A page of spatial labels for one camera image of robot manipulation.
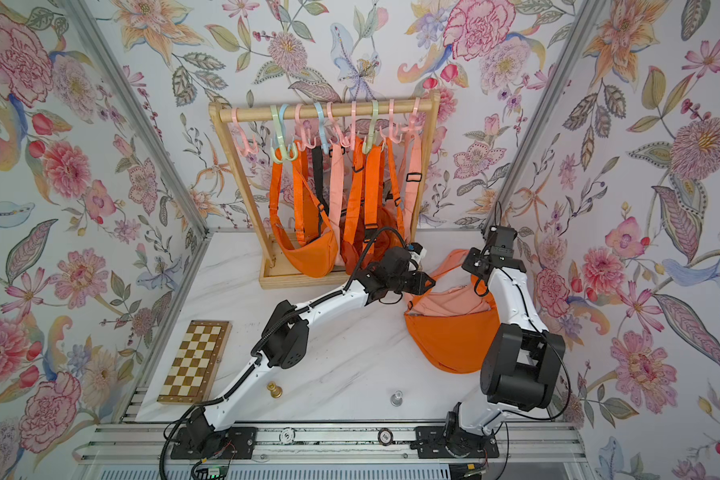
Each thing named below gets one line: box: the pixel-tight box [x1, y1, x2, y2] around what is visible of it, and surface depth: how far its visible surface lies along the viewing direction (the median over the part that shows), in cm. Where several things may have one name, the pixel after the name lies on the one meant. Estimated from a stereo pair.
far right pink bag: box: [402, 130, 423, 241], surface depth 88 cm
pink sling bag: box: [408, 249, 491, 316], surface depth 95 cm
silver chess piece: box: [390, 390, 404, 407], surface depth 81 cm
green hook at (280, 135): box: [270, 105, 286, 164], surface depth 71 cm
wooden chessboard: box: [157, 320, 233, 405], surface depth 86 cm
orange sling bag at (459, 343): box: [404, 275, 500, 374], surface depth 92 cm
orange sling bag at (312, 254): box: [270, 147, 338, 279], surface depth 90 cm
